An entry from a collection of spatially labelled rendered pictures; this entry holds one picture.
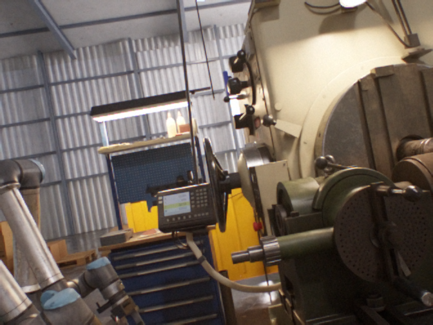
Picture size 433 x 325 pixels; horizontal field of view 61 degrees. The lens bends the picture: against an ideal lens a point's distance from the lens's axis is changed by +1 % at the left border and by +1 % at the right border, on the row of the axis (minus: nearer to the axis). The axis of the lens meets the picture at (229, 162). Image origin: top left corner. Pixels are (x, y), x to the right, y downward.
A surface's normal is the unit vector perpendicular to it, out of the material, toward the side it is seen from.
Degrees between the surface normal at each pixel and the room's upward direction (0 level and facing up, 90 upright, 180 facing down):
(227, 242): 90
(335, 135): 90
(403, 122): 90
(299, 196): 51
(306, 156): 90
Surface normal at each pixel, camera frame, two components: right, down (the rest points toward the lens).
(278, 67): 0.08, -0.04
